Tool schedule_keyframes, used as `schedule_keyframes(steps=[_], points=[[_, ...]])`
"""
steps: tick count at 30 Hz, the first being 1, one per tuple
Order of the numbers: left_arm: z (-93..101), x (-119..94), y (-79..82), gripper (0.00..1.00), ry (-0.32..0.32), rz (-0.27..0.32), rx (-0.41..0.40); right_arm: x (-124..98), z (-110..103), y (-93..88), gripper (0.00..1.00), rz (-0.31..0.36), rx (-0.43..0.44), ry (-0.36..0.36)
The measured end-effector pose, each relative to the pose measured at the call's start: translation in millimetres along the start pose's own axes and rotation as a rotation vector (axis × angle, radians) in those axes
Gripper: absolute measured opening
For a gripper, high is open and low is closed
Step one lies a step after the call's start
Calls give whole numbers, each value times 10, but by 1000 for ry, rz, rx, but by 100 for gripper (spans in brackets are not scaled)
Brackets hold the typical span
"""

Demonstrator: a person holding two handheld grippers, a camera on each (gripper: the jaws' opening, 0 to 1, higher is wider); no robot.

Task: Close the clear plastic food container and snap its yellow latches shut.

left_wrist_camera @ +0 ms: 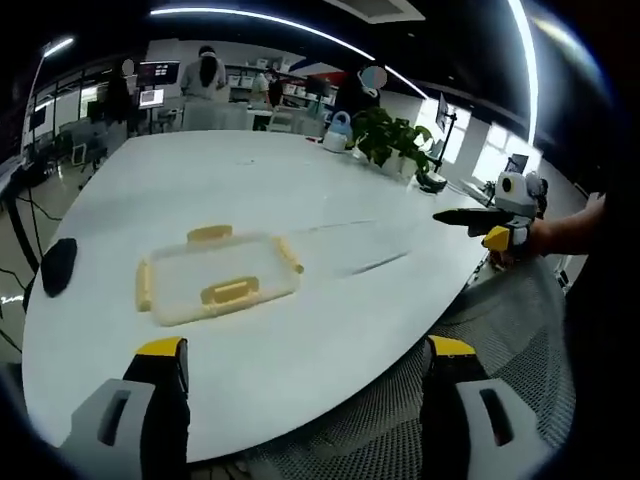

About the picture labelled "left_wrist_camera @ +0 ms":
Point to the blue and white kettle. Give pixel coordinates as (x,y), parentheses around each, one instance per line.
(339,132)

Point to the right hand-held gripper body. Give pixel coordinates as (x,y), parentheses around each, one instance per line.
(515,192)

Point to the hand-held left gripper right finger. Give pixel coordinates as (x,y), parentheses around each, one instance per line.
(465,425)

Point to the long ceiling light strip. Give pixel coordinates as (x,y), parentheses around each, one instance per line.
(280,21)

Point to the black monitor stand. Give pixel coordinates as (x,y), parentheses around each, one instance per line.
(446,125)

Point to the black cloth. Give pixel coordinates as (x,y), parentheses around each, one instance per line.
(60,267)

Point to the white and black device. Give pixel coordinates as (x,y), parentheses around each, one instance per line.
(432,182)

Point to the shelf with white boxes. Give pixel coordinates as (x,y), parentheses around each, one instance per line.
(300,90)

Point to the small bright monitor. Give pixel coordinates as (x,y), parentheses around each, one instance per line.
(151,98)

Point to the dark wall monitor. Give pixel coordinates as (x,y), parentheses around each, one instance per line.
(159,73)

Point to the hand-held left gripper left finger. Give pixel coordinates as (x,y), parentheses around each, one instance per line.
(117,425)

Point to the grey mesh office chair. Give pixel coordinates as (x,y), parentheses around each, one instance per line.
(500,325)

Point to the person's dark clothing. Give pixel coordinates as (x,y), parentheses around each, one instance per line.
(607,325)

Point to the green potted plant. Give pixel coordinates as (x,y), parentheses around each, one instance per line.
(387,135)

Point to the curved ceiling light strip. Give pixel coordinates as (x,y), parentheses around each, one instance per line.
(526,65)

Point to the clear lid with yellow clips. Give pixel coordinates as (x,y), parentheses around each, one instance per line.
(220,272)

